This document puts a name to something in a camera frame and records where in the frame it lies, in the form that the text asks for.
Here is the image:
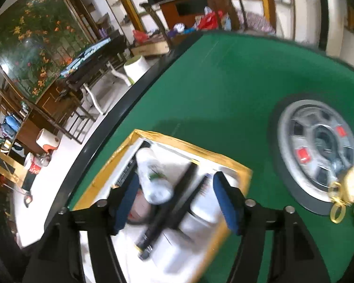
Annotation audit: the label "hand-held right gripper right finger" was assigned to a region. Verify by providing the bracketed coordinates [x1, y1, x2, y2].
[212, 171, 331, 283]

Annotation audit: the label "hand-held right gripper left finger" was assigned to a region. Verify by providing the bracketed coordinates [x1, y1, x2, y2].
[22, 172, 143, 283]

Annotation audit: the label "white bottle with printed label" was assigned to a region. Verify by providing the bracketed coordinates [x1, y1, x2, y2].
[135, 147, 174, 204]

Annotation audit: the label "long black marker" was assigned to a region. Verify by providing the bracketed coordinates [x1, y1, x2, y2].
[134, 162, 199, 260]

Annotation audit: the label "box with yellow taped edges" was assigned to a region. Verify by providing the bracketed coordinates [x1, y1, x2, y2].
[68, 129, 253, 283]

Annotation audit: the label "black electrical tape roll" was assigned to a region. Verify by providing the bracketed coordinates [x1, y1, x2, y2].
[127, 189, 157, 227]

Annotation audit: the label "white rectangular jug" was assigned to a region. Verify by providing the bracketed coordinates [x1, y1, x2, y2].
[165, 171, 231, 272]

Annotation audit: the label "round wheel print mat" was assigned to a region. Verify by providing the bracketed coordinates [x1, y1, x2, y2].
[268, 94, 354, 216]

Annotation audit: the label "white orange jug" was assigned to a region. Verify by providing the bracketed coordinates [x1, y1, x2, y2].
[36, 128, 61, 155]

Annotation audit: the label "wooden sideboard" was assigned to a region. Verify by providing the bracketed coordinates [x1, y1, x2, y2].
[0, 79, 83, 154]

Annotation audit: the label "white bin green rim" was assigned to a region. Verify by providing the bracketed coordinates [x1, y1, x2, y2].
[124, 56, 149, 84]

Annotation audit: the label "blue patterned tray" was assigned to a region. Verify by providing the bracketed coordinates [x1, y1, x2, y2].
[60, 38, 111, 75]

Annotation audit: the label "black side table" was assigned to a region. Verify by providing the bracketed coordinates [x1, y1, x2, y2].
[60, 35, 127, 83]

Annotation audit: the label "cardboard box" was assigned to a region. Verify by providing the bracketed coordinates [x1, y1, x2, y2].
[131, 40, 169, 56]

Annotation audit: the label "red plastic bag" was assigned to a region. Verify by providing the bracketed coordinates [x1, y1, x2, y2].
[133, 29, 149, 43]
[196, 10, 225, 30]

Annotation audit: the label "blue white cloth pile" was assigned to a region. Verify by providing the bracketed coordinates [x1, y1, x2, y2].
[168, 24, 198, 37]

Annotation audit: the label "patterned cushion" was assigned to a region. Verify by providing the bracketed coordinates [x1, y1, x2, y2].
[239, 10, 276, 34]

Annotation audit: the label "dark wooden chair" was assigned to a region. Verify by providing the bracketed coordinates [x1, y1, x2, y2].
[140, 2, 174, 49]

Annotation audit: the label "dark wooden chair tan slat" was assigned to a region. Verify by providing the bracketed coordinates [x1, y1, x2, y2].
[206, 0, 250, 31]

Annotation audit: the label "wooden television cabinet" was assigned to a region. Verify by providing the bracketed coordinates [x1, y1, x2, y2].
[159, 0, 233, 31]

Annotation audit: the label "dark metal chair frame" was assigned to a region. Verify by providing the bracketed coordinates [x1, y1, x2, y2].
[59, 94, 98, 145]

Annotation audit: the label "white folding frame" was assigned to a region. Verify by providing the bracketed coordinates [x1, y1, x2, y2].
[83, 68, 130, 115]

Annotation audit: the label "cream keychain case gold rings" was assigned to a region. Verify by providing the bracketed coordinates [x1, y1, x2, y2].
[327, 163, 354, 224]

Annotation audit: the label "flower wall painting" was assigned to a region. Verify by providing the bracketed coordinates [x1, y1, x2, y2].
[0, 0, 95, 104]

